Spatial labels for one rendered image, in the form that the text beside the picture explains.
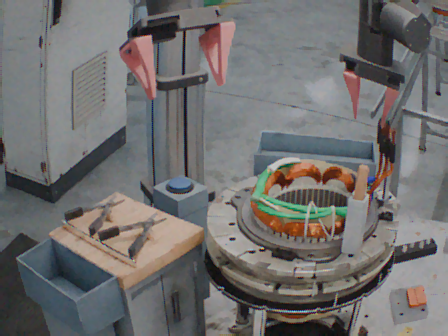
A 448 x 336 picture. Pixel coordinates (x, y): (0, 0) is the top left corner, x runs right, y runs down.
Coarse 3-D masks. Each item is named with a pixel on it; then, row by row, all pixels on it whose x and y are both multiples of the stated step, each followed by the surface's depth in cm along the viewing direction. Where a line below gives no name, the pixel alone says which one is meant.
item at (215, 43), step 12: (204, 12) 81; (180, 24) 80; (192, 24) 80; (204, 24) 81; (216, 24) 82; (228, 24) 82; (204, 36) 86; (216, 36) 83; (228, 36) 83; (204, 48) 87; (216, 48) 87; (228, 48) 83; (216, 60) 86; (216, 72) 85; (216, 84) 85
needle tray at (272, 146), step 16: (256, 144) 144; (272, 144) 150; (288, 144) 149; (304, 144) 149; (320, 144) 148; (336, 144) 148; (352, 144) 147; (368, 144) 146; (256, 160) 140; (272, 160) 140; (336, 160) 138; (352, 160) 147; (368, 160) 147; (368, 176) 138
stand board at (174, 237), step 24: (96, 216) 119; (120, 216) 119; (144, 216) 120; (168, 216) 120; (72, 240) 111; (120, 240) 112; (168, 240) 113; (192, 240) 115; (120, 264) 106; (144, 264) 107
